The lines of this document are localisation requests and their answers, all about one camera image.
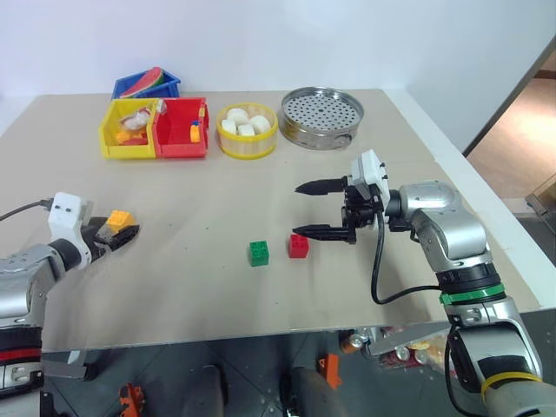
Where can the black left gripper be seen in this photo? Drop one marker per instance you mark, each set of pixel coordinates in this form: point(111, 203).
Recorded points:
point(92, 241)

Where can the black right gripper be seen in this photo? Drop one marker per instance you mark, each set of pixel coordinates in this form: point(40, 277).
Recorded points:
point(358, 213)

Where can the orange toy brick cube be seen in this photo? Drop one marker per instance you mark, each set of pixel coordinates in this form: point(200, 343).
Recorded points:
point(119, 218)

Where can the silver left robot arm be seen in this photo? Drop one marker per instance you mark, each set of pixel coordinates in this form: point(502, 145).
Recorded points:
point(21, 282)

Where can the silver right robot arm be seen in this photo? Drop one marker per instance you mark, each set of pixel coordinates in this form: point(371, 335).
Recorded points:
point(460, 243)

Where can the red toy brick cube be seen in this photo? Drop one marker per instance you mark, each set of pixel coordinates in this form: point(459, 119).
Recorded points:
point(299, 246)

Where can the green toy brick cube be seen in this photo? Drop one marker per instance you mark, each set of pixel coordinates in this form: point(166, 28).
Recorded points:
point(259, 253)

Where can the yellow plastic bin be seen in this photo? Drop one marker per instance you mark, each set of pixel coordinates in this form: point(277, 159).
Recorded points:
point(113, 139)

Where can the round steel steamer tray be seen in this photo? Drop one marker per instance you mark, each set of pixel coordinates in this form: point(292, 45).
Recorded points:
point(321, 117)

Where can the orange red toy food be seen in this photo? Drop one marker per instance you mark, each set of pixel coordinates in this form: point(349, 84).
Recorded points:
point(130, 138)

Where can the yellow rimmed bamboo steamer basket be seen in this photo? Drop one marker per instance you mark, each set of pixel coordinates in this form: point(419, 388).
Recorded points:
point(247, 143)

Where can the white toy bun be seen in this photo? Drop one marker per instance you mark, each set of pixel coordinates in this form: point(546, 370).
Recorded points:
point(260, 123)
point(246, 130)
point(237, 116)
point(228, 127)

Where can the red plastic bin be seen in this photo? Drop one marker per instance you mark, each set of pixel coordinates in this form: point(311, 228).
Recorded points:
point(178, 139)

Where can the clear bag with white contents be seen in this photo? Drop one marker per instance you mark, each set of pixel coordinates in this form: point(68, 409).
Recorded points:
point(135, 119)

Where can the small yellow blue toy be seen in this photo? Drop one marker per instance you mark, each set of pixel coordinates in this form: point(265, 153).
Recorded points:
point(196, 131)

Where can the orange soda can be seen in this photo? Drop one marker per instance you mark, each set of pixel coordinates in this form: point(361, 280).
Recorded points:
point(351, 343)

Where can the toy watermelon slice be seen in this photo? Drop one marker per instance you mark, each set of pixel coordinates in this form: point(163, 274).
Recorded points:
point(145, 81)

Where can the blue plastic bin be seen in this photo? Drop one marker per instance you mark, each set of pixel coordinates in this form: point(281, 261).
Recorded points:
point(167, 87)

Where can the silver drink can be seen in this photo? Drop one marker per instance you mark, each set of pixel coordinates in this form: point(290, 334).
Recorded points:
point(421, 357)
point(401, 354)

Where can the orange black tool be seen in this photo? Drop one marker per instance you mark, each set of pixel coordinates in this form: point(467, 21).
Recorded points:
point(130, 397)

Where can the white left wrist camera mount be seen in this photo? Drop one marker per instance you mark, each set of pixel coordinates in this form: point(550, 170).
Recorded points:
point(65, 213)

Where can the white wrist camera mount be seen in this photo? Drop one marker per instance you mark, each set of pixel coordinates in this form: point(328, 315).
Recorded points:
point(65, 213)
point(369, 174)

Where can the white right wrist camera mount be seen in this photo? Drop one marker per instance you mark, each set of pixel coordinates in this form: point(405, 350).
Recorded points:
point(369, 174)

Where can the grey metal table bracket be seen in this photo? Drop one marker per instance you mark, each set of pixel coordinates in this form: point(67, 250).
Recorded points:
point(65, 368)
point(404, 339)

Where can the orange plastic bracket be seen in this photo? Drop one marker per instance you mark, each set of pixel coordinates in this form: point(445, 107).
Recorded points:
point(328, 369)

